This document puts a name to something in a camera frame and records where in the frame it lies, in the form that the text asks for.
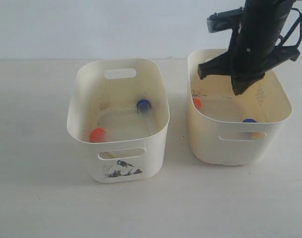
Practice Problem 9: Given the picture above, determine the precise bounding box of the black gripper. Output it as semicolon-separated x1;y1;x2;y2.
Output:
197;46;300;96

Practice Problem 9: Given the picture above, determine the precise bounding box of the cream plastic bin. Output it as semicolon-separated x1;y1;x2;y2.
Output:
66;59;170;183
187;49;292;166

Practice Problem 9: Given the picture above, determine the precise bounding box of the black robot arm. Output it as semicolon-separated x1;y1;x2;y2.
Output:
197;0;302;95

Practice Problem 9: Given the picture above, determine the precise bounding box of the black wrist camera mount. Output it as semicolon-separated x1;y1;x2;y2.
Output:
207;7;243;33

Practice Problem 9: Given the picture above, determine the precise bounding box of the black cable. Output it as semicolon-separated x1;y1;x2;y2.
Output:
277;7;302;48

